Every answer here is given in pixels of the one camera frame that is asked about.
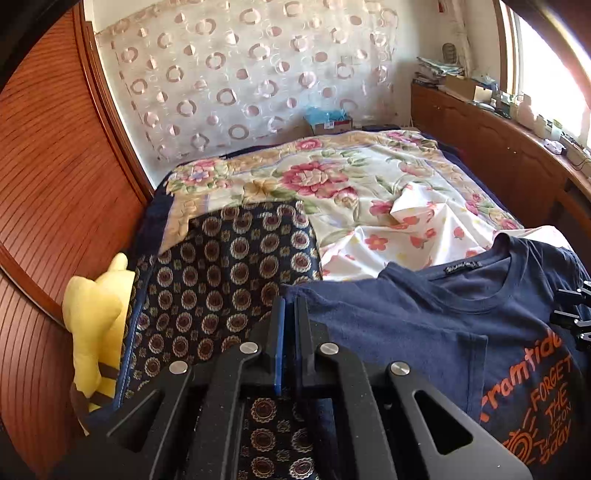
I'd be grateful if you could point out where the navy blue printed t-shirt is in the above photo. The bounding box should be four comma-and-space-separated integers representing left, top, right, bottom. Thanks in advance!
281, 233, 591, 480

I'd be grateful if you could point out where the yellow plush toy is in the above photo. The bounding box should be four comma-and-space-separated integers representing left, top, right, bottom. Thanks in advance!
62, 253, 137, 435

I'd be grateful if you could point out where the wooden headboard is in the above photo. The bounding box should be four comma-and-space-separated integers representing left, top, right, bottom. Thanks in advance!
0, 0, 155, 480

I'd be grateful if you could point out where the peony floral quilt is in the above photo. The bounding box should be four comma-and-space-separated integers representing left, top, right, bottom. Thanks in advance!
164, 130, 525, 250

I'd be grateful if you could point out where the sheer circle patterned curtain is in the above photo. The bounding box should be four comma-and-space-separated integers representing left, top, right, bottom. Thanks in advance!
95, 0, 400, 162

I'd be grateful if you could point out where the blue cardboard box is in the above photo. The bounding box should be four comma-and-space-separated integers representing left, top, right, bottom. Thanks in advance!
305, 107, 354, 136

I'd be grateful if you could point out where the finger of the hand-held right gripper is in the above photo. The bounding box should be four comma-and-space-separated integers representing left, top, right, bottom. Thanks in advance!
549, 310, 591, 354
556, 286, 591, 308

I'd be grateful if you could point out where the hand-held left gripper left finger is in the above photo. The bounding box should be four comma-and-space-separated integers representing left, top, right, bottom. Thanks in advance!
69, 298, 287, 480

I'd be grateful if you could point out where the open brown cardboard box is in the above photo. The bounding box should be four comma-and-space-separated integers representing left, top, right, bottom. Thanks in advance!
445, 74, 483, 100

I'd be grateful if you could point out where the stack of papers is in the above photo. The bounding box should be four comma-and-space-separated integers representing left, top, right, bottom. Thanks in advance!
416, 55, 465, 86

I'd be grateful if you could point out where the brown wooden cabinet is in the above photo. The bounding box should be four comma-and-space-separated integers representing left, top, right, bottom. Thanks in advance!
410, 80, 591, 241

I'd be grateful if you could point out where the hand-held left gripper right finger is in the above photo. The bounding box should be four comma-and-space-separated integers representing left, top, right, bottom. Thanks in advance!
294, 295, 535, 480

